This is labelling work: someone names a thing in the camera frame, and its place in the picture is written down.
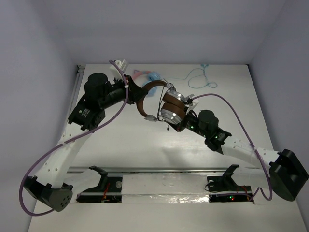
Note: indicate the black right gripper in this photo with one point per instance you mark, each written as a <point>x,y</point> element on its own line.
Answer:
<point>180,126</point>

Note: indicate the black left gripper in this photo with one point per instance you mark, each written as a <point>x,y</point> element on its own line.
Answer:
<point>131,89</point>

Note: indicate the brown silver headphones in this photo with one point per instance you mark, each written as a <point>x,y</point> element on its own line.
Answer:
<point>173,110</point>

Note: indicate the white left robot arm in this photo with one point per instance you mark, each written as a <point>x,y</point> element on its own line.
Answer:
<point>101,103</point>

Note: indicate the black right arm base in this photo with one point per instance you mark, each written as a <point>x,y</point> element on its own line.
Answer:
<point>223,189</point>

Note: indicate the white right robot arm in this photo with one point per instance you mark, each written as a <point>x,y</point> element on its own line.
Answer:
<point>281,172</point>

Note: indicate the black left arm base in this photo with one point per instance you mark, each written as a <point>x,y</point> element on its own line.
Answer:
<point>107,190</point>

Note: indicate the pink blue cat headphones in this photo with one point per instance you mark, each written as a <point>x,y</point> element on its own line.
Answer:
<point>148,76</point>

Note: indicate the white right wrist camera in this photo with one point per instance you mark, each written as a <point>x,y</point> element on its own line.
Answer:
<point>190,103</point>

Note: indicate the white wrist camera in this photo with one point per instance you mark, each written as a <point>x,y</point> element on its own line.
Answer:
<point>121,64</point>
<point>190,103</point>

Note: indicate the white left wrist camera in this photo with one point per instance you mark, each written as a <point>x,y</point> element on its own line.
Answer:
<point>121,64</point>

